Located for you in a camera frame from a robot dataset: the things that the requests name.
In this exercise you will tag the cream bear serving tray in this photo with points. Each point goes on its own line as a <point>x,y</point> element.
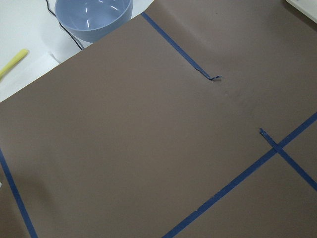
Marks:
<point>307,7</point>

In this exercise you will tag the yellow plastic spoon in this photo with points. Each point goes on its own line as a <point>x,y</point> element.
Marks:
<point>14,61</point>

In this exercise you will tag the blue plastic bowl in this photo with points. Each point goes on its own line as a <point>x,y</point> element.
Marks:
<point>90,20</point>

